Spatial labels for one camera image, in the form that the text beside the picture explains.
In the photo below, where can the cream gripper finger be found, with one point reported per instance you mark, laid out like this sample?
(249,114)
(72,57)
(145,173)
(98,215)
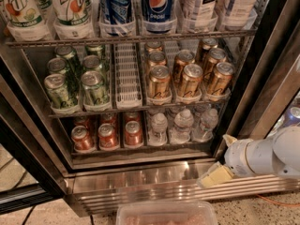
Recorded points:
(229,140)
(217,174)

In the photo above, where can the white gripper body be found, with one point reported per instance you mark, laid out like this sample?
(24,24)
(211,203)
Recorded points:
(236,157)

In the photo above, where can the clear water bottle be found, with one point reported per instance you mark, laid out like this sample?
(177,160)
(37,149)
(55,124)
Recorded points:
(182,125)
(206,122)
(157,133)

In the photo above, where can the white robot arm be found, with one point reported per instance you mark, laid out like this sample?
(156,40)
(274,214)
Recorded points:
(278,155)

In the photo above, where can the clear labelled bottle right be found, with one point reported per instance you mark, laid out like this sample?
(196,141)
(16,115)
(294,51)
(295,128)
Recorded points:
(235,13)

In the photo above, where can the clear labelled bottle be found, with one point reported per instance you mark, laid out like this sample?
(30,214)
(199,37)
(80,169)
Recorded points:
(235,13)
(198,14)

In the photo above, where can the clear labelled bottle left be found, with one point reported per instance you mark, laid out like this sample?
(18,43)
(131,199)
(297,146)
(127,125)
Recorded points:
(198,14)

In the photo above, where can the blue Pepsi bottle right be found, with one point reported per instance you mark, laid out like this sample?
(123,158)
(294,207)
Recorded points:
(158,15)

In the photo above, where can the blue pepsi bottle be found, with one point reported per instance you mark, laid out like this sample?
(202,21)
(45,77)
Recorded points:
(158,15)
(117,14)

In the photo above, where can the blue Pepsi bottle left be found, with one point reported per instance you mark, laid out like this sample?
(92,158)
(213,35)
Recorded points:
(117,14)

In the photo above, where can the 7UP zero sugar bottle right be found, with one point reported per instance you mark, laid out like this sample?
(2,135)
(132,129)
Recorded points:
(73,19)

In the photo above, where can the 7up zero sugar bottle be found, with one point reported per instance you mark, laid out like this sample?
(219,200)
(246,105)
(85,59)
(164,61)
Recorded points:
(28,19)
(73,19)

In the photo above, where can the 7UP zero sugar bottle left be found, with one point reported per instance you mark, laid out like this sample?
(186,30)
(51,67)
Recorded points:
(28,19)

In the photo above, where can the gold can front right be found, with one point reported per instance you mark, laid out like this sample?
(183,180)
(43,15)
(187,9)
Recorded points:
(220,78)

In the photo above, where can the gold can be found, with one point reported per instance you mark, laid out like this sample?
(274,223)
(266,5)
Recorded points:
(159,82)
(183,58)
(220,78)
(214,56)
(156,59)
(191,76)

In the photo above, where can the blue can behind glass door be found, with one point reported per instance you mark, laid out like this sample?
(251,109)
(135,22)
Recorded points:
(291,117)

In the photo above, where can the gold can front middle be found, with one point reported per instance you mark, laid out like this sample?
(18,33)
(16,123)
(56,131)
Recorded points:
(191,76)

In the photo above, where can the gold can front left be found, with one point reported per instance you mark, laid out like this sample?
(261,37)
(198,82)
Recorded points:
(159,82)

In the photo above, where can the orange soda can front right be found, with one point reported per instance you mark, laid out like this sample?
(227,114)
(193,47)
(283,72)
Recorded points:
(133,134)

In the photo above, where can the orange soda can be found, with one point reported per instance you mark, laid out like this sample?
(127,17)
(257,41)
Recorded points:
(83,142)
(107,138)
(133,134)

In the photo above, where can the clear plastic food container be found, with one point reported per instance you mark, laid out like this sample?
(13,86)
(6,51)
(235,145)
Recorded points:
(166,213)

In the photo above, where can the orange soda can front middle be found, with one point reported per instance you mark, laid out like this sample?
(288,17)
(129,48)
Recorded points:
(107,138)

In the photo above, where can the orange soda can front left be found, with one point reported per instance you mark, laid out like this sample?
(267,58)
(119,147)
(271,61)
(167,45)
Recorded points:
(83,142)

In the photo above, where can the green soda can front right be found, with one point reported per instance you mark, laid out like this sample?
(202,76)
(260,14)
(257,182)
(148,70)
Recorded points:
(95,88)

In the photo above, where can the green soda can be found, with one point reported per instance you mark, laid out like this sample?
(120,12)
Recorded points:
(61,91)
(60,65)
(95,88)
(93,62)

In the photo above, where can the green soda can front left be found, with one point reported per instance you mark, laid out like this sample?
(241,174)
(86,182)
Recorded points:
(61,91)

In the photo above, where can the middle wire shelf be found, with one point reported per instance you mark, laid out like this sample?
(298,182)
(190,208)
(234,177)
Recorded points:
(137,109)

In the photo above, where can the wire shelf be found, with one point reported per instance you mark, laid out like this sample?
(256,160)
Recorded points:
(119,40)
(137,109)

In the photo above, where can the steel fridge door frame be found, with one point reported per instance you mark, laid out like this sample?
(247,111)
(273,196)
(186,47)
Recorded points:
(268,78)

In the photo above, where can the upper wire shelf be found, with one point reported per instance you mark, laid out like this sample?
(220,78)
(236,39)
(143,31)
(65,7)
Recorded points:
(119,40)

